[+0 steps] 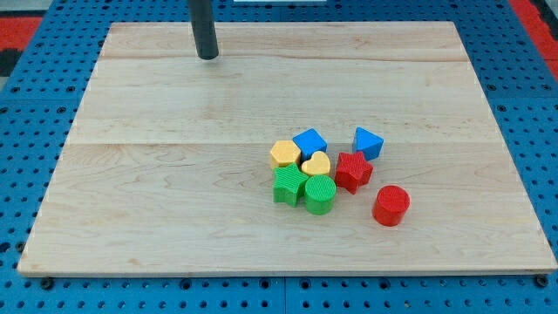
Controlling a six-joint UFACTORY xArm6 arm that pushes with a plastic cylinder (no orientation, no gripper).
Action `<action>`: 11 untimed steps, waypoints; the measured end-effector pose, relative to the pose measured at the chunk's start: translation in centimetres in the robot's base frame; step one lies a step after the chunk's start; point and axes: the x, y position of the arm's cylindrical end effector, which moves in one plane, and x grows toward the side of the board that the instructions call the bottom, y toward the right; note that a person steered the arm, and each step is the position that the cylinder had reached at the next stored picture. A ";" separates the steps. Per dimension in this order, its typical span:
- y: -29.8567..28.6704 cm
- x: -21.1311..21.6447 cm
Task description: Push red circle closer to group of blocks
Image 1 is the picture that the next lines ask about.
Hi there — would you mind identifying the yellow hexagon block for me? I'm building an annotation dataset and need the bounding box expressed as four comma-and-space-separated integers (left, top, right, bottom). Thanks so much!
269, 140, 302, 169

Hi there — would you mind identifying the yellow heart block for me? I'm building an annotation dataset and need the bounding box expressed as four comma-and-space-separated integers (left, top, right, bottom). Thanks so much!
301, 151, 331, 176

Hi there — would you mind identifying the green cylinder block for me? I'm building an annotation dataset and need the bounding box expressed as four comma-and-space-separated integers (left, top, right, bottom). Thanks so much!
304, 174, 337, 215

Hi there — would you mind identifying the light wooden board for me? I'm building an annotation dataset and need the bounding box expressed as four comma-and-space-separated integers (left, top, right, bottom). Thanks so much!
17, 22, 557, 277

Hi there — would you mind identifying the blue triangle block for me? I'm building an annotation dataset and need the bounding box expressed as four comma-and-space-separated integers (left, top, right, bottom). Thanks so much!
352, 126, 384, 161

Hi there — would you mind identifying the red cylinder block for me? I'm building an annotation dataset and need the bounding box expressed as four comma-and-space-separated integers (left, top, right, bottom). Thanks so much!
371, 185, 411, 227

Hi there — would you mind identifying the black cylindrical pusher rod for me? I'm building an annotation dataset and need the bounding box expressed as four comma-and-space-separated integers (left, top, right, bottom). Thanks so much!
187, 0, 219, 60

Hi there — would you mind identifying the blue cube block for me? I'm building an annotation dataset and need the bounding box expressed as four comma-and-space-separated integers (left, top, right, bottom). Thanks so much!
292, 128, 328, 161

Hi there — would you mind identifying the red star block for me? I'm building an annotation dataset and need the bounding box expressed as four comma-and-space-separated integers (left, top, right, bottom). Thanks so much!
334, 151, 373, 195

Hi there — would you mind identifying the green star block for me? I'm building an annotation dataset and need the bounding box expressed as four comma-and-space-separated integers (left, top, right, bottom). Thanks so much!
272, 163, 309, 208

